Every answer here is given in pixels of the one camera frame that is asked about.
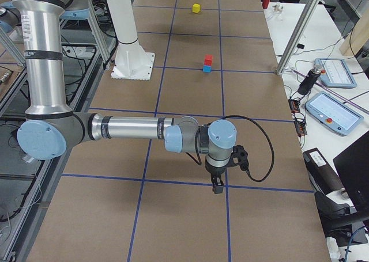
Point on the red cube block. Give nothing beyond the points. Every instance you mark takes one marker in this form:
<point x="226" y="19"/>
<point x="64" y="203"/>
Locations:
<point x="208" y="60"/>

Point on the teach pendant near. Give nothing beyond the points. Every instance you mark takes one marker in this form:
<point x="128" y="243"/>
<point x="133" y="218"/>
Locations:
<point x="333" y="114"/>

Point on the aluminium frame post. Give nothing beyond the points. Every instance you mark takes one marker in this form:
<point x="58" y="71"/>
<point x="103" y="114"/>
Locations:
<point x="302" y="22"/>

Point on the black monitor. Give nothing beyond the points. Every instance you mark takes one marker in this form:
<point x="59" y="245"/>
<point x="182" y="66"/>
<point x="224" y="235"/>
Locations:
<point x="352" y="167"/>

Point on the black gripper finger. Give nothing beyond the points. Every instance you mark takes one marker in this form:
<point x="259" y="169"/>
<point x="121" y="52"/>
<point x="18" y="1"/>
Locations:
<point x="218" y="186"/>

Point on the yellow cube block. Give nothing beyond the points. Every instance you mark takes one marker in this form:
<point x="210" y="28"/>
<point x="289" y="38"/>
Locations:
<point x="196" y="8"/>

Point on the white pedestal base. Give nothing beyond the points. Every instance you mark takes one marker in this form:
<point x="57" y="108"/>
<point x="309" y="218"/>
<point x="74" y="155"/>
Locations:
<point x="131" y="60"/>

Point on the brown paper table cover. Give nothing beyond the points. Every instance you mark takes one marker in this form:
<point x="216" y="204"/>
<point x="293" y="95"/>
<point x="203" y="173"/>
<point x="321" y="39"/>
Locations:
<point x="131" y="200"/>

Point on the teach pendant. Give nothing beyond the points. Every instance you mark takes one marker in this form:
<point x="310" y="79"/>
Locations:
<point x="335" y="73"/>
<point x="333" y="114"/>

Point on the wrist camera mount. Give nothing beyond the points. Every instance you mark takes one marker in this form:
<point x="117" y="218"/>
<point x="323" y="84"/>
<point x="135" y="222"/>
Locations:
<point x="239" y="157"/>

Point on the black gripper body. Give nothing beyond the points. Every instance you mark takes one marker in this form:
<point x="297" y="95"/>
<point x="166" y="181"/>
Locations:
<point x="214" y="171"/>

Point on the small black square pad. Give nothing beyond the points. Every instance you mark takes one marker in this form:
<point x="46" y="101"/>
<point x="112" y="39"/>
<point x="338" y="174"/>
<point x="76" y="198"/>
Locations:
<point x="300" y="46"/>

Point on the teach pendant far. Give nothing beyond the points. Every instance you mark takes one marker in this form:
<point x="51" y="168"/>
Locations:
<point x="335" y="73"/>

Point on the blue cube block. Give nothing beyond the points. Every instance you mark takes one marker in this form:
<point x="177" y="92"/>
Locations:
<point x="206" y="68"/>

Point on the black water bottle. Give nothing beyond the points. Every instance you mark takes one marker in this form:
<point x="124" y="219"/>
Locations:
<point x="309" y="81"/>

